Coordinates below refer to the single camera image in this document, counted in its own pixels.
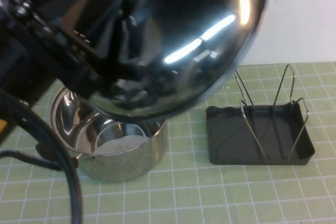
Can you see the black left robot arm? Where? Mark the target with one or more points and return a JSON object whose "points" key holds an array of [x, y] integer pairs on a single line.
{"points": [[15, 82]]}

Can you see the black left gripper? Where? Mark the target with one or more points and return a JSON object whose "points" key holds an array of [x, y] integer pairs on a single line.
{"points": [[52, 51]]}

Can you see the stainless steel pot lid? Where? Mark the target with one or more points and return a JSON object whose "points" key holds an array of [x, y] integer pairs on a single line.
{"points": [[197, 11]]}

